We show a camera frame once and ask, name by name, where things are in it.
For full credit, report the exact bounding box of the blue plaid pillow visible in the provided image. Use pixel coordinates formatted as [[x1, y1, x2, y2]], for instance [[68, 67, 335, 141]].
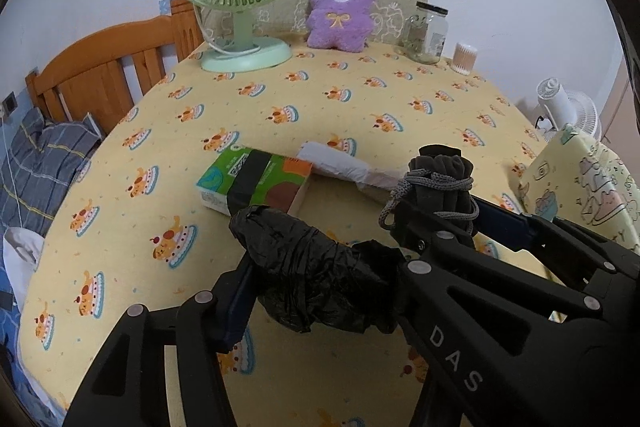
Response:
[[0, 107, 103, 238]]

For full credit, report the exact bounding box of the white charging cable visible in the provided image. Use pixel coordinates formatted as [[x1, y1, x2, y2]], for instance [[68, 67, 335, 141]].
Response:
[[0, 117, 31, 228]]

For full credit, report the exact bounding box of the colourful tissue pack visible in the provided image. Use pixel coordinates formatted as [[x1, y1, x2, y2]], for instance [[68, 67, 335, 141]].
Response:
[[196, 146, 313, 217]]

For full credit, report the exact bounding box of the white floor fan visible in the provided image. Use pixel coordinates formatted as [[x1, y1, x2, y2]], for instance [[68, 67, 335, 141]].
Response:
[[536, 77, 602, 142]]

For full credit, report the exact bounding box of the beige door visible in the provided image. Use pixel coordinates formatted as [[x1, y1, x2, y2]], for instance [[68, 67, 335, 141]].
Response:
[[600, 57, 640, 152]]

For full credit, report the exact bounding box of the cartoon paper covered box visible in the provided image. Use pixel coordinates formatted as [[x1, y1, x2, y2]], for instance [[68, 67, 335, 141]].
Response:
[[517, 123, 640, 253]]

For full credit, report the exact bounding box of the black plastic bag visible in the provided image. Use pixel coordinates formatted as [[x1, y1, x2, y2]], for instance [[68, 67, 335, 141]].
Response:
[[229, 205, 408, 334]]

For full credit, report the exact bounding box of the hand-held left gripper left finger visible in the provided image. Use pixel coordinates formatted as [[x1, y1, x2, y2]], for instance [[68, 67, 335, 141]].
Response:
[[62, 252, 258, 427]]

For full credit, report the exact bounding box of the silver white packet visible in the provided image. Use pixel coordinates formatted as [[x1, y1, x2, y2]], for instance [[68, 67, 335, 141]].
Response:
[[297, 141, 403, 190]]

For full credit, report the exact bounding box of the white cloth on bed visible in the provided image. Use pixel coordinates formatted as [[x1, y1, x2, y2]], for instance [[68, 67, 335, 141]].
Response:
[[2, 227, 46, 308]]

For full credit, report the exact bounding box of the glass jar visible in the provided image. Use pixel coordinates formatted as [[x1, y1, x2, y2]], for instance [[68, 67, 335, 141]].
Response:
[[400, 2, 449, 65]]

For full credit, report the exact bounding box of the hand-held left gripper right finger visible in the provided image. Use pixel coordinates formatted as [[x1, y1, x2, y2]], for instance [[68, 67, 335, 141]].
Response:
[[407, 374, 471, 427]]

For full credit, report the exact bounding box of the cotton swab container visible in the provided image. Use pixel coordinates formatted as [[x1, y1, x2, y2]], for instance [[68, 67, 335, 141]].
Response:
[[451, 42, 478, 74]]

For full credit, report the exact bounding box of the purple plush toy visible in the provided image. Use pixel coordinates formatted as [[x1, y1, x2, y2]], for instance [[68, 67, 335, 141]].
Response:
[[306, 0, 376, 54]]

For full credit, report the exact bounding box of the wooden bed headboard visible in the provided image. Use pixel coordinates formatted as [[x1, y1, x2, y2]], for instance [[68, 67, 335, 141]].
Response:
[[25, 0, 206, 138]]

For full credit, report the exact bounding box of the blue bed sheet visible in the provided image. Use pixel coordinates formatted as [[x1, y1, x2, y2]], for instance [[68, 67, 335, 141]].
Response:
[[0, 257, 66, 427]]

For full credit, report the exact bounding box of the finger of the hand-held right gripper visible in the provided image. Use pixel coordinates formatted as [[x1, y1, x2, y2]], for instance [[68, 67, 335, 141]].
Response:
[[387, 197, 476, 278], [475, 202, 640, 313]]

